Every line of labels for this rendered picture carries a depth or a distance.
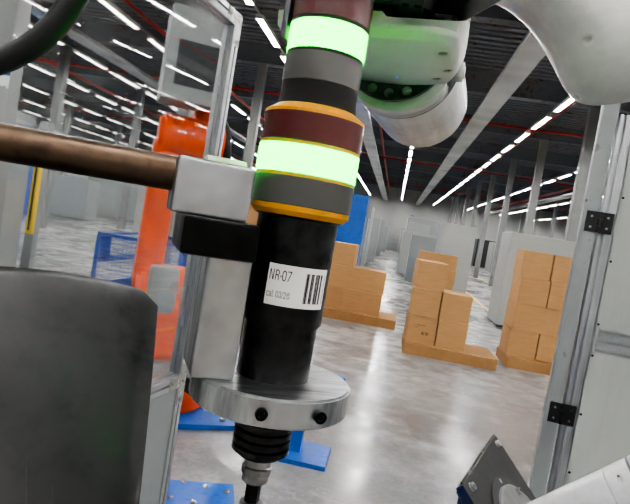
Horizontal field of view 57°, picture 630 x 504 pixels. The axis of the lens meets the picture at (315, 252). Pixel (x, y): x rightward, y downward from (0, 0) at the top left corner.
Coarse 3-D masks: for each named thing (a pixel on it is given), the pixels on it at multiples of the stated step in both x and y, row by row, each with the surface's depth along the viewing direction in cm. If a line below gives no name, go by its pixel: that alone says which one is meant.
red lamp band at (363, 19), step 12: (300, 0) 24; (312, 0) 23; (324, 0) 23; (336, 0) 23; (348, 0) 23; (360, 0) 24; (300, 12) 24; (312, 12) 23; (324, 12) 23; (336, 12) 23; (348, 12) 23; (360, 12) 24; (372, 12) 25; (360, 24) 24
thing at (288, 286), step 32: (256, 224) 25; (288, 224) 24; (320, 224) 24; (256, 256) 24; (288, 256) 24; (320, 256) 24; (256, 288) 24; (288, 288) 24; (320, 288) 24; (256, 320) 24; (288, 320) 24; (320, 320) 25; (256, 352) 24; (288, 352) 24; (288, 384) 24; (256, 448) 25; (288, 448) 26
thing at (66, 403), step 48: (0, 288) 34; (48, 288) 35; (96, 288) 37; (0, 336) 32; (48, 336) 33; (96, 336) 35; (144, 336) 37; (0, 384) 30; (48, 384) 31; (96, 384) 33; (144, 384) 34; (0, 432) 29; (48, 432) 30; (96, 432) 31; (144, 432) 33; (0, 480) 28; (48, 480) 29; (96, 480) 30
